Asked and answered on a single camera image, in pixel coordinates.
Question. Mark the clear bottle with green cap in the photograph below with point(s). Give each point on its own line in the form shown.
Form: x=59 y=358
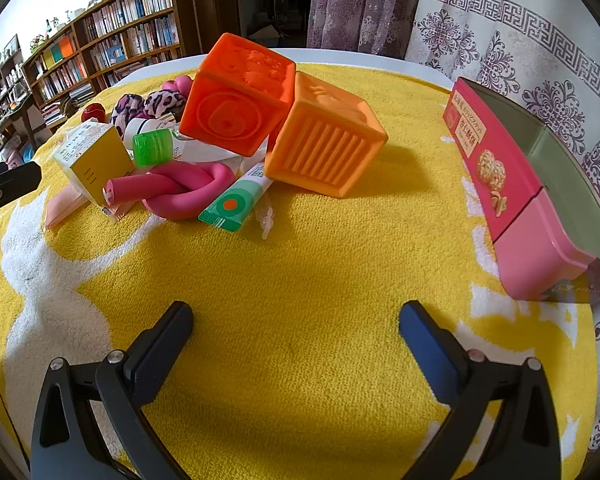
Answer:
x=152 y=147

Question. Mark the red yarn ball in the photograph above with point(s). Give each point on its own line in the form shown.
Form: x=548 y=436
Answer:
x=92 y=112

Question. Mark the pink biscuit tin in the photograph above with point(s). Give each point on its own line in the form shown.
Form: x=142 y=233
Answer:
x=495 y=180

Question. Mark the white curtain purple pattern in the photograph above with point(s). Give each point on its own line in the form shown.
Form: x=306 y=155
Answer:
x=520 y=40

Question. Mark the small pink foam twist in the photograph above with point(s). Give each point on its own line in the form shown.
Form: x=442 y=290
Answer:
x=180 y=85

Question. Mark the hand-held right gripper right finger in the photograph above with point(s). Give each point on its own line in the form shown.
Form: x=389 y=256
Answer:
x=425 y=345

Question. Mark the yellow and white carton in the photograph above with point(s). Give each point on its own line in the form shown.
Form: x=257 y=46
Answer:
x=100 y=165

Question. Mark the green and white toothpaste tube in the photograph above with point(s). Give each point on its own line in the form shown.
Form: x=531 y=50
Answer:
x=230 y=202

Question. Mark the clear plastic dropper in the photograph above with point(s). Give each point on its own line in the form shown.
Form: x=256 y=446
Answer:
x=266 y=222

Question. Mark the pink packet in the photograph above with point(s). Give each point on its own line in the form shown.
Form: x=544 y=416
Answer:
x=62 y=210

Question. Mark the light orange toy cube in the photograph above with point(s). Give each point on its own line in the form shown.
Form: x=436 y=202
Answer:
x=320 y=150

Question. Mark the rows of books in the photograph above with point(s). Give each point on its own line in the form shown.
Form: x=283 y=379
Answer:
x=130 y=15

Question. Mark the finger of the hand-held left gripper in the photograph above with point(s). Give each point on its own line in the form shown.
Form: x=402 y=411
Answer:
x=10 y=180

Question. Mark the dark orange toy cube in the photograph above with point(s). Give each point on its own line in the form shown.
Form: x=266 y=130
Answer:
x=230 y=105

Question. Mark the yellow towel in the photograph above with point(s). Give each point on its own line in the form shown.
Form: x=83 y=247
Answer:
x=305 y=270

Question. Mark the wooden bookshelf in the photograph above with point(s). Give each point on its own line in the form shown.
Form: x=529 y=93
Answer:
x=177 y=20

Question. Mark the cardboard box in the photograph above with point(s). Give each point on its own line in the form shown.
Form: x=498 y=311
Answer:
x=265 y=37

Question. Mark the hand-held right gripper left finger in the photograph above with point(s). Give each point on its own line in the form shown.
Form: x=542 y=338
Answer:
x=160 y=342

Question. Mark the leopard print scrunchie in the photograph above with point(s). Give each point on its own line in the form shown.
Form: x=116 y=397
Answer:
x=155 y=102

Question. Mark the large pink foam twist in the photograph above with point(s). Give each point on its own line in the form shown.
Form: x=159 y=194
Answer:
x=180 y=195

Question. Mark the curtain with purple hem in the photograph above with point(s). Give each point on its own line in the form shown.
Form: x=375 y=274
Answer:
x=360 y=5

